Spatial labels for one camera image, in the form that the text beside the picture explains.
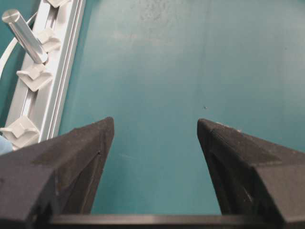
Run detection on white flat cable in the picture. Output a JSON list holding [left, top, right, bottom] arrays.
[[0, 14, 39, 79]]

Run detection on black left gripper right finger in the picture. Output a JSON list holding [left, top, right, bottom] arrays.
[[197, 119, 305, 229]]

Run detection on square aluminium extrusion frame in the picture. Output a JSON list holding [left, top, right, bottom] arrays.
[[4, 0, 86, 143]]

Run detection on clear cable clip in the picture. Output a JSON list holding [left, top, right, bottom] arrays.
[[0, 116, 40, 150], [35, 28, 61, 53], [47, 0, 70, 8], [16, 63, 53, 92]]

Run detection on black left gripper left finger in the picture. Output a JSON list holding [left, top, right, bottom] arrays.
[[0, 117, 114, 229]]

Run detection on left metal peg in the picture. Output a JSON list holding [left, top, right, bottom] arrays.
[[2, 9, 48, 64]]

